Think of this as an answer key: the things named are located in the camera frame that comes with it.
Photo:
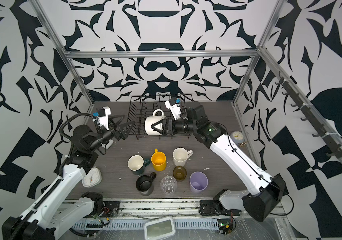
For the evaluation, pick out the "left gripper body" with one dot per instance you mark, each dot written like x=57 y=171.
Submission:
x=115 y=134

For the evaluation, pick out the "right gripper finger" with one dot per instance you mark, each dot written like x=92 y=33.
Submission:
x=159 y=130
x=161 y=119

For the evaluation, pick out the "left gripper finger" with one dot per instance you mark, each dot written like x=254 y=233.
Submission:
x=125 y=129
x=115 y=122

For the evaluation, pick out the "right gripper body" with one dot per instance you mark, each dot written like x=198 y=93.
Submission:
x=184 y=125

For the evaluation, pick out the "white mug red inside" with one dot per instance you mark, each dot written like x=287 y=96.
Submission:
x=152 y=120

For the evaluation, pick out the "dark green mug white inside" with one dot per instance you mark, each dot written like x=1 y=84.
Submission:
x=137 y=164

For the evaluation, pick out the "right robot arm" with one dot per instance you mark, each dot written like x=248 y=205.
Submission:
x=264 y=191

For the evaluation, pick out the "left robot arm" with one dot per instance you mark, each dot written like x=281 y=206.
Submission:
x=40 y=221

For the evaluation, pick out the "white rectangular device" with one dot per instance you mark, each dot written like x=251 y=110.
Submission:
x=109 y=144

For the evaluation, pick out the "yellow mug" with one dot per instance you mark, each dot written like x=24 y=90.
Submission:
x=159 y=161

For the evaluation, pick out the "cream white mug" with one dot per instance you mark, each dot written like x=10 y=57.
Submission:
x=180 y=156

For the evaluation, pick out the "olive glass cup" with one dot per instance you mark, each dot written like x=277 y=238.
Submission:
x=179 y=173

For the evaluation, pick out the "square white clock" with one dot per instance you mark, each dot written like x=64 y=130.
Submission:
x=93 y=178

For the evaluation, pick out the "clear glass cup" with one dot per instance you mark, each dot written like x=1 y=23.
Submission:
x=168 y=185

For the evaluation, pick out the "black mug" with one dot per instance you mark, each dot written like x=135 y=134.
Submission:
x=145 y=184

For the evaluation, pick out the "round grey alarm clock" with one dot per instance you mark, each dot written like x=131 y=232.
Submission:
x=238 y=138

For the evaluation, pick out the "lilac plastic cup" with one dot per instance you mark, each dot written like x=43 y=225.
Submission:
x=198 y=182

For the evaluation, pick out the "small circuit board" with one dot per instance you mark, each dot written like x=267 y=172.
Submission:
x=226 y=228

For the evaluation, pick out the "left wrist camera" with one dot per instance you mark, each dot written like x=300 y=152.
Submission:
x=101 y=117

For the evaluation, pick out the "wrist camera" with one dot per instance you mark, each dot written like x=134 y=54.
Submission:
x=101 y=117
x=173 y=104

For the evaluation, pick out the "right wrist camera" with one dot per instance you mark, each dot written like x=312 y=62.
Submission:
x=173 y=104

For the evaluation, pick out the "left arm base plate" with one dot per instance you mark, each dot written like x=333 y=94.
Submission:
x=109 y=209

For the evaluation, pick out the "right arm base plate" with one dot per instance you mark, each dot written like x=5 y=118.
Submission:
x=214 y=208

